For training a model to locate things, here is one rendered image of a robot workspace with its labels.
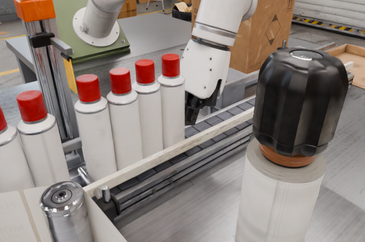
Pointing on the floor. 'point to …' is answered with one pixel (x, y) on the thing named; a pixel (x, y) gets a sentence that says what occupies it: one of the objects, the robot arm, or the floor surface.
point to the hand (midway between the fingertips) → (189, 115)
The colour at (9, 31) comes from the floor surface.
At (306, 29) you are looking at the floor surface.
